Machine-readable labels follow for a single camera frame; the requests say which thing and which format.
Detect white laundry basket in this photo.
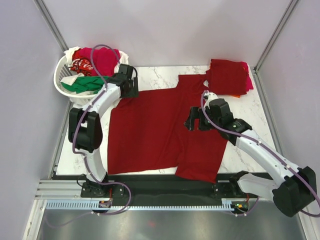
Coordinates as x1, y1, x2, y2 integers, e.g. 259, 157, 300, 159
53, 52, 104, 106

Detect green shirt in basket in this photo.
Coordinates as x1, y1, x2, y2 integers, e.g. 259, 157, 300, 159
60, 75, 109, 95

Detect folded dark red shirt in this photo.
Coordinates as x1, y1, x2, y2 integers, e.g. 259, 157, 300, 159
205, 59, 247, 96

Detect dark red t shirt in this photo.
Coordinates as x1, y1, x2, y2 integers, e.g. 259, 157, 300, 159
107, 74, 227, 183

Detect right aluminium frame post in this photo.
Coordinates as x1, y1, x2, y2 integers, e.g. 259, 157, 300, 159
253, 0, 300, 73

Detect aluminium rail bars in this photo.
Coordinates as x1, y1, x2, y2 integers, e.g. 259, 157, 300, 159
35, 180, 82, 200

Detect folded pink shirt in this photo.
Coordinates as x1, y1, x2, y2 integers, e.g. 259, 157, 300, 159
242, 62, 254, 92

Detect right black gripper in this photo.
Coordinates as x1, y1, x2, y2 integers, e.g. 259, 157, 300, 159
183, 106, 221, 131

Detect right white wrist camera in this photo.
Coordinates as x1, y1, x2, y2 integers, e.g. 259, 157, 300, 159
202, 91, 219, 103

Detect right aluminium table rail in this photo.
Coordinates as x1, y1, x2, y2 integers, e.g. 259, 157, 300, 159
250, 67, 284, 155

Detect red printed shirt in basket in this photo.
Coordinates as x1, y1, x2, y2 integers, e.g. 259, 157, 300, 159
69, 48, 93, 77

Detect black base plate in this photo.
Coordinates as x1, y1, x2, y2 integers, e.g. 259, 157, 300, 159
80, 174, 256, 206

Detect left aluminium frame post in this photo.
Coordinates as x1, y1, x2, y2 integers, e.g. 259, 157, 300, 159
34, 0, 69, 51

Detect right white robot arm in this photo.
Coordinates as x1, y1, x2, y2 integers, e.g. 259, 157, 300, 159
184, 92, 320, 217

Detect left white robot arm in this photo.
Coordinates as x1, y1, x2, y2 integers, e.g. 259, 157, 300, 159
68, 64, 139, 197

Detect aluminium frame post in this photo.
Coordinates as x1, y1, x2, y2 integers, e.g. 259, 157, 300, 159
34, 0, 69, 51
253, 0, 300, 73

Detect slotted cable duct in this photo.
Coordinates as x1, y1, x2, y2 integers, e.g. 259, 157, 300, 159
45, 199, 234, 212

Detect white shirt in basket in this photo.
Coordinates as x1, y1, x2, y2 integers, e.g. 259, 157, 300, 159
64, 46, 129, 77

